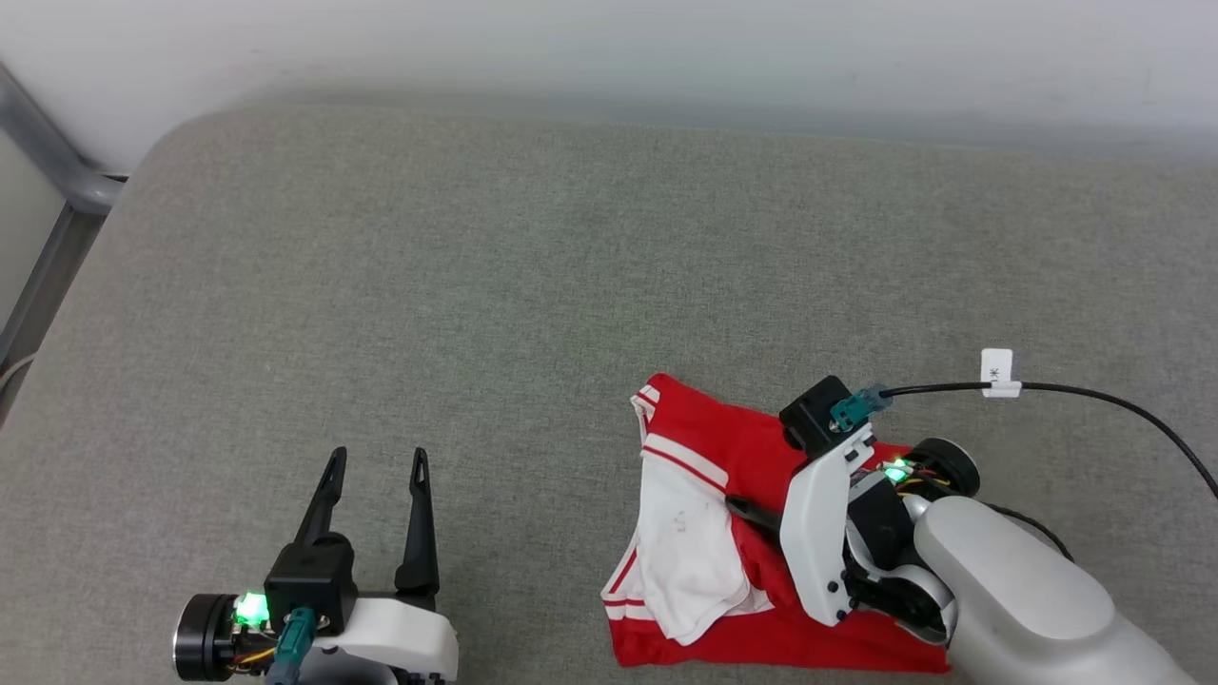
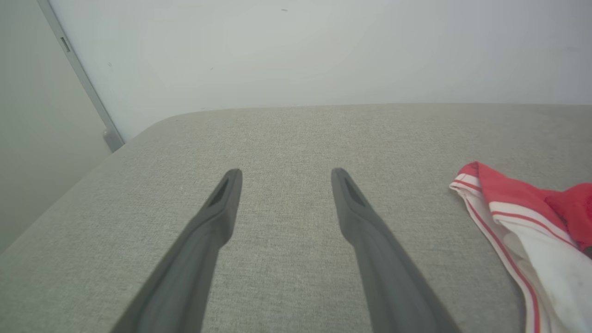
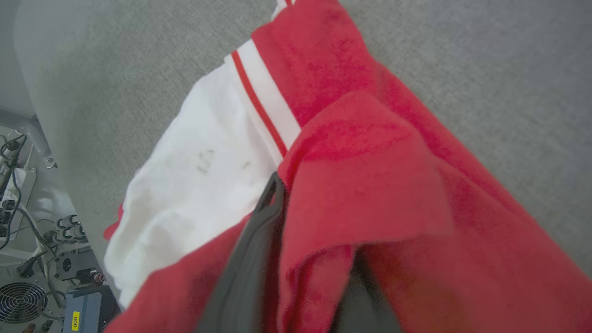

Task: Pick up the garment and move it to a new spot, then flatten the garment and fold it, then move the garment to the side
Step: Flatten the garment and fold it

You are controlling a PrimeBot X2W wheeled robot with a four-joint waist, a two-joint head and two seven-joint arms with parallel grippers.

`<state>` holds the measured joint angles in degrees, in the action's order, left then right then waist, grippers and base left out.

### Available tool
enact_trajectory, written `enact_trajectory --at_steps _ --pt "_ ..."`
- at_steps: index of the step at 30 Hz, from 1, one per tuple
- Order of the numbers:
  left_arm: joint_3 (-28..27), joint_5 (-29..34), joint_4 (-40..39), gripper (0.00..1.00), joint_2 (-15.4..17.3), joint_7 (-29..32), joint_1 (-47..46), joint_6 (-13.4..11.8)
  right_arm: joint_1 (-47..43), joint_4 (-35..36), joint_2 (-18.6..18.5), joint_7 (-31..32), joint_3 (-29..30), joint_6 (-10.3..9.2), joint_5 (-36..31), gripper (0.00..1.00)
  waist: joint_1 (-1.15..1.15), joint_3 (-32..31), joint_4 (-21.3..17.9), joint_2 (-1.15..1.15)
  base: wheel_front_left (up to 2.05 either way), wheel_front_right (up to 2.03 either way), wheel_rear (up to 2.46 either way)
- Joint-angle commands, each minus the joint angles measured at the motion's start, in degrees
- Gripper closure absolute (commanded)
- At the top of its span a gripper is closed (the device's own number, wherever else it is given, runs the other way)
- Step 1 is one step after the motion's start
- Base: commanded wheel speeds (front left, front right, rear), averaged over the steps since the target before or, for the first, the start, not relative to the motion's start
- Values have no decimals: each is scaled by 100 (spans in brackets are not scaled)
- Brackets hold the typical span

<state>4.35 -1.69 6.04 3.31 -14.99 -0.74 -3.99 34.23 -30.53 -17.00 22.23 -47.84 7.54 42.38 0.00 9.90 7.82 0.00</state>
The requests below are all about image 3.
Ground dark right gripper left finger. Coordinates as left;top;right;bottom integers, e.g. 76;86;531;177
197;171;286;333

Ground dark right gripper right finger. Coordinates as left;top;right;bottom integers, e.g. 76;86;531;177
329;252;402;333

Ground red white sports jersey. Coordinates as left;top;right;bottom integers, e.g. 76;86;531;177
103;0;592;333

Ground black square fan unit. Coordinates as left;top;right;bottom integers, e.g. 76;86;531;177
55;247;103;284

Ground round metal fan grille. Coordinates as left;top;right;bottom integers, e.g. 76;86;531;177
0;282;49;324

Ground blue grey box yellow label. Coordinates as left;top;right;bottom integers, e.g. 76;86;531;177
62;285;122;333

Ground white power strip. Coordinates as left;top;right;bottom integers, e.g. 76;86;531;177
0;166;37;242

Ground pale grey metal frame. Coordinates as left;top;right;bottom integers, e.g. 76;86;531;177
0;109;52;160

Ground silver cable connectors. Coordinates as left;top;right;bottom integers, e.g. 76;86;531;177
43;214;88;246

